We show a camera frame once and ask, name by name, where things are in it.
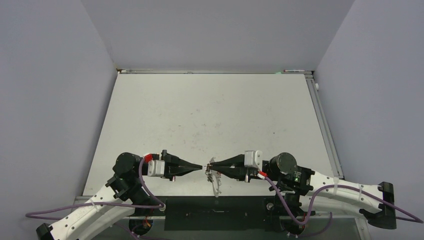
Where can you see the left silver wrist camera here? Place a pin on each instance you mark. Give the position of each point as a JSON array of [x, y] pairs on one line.
[[156, 168]]

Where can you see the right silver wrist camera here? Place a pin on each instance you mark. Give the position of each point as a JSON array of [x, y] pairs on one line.
[[253, 159]]

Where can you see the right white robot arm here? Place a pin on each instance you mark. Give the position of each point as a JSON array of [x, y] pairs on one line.
[[301, 192]]

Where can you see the aluminium frame rail right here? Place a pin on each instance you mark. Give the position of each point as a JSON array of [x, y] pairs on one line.
[[322, 121]]

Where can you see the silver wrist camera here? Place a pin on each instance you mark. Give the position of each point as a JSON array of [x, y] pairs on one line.
[[253, 159], [156, 168]]

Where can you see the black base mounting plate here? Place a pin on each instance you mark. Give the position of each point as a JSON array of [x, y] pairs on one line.
[[209, 213]]

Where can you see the aluminium frame rail back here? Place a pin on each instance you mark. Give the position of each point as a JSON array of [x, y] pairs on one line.
[[156, 71]]

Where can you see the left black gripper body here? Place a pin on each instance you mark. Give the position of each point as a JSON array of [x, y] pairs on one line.
[[164, 156]]

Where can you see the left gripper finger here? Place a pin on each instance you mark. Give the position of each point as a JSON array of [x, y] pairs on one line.
[[175, 160], [181, 171]]

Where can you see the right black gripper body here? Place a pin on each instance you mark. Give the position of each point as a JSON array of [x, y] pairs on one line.
[[249, 171]]

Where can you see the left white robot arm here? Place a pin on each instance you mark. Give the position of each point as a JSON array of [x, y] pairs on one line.
[[124, 192]]

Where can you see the aluminium frame rail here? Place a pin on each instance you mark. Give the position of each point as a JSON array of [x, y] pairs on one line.
[[322, 121], [156, 71]]

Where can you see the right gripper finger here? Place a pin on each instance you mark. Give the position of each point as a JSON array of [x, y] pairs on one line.
[[235, 161], [232, 174]]

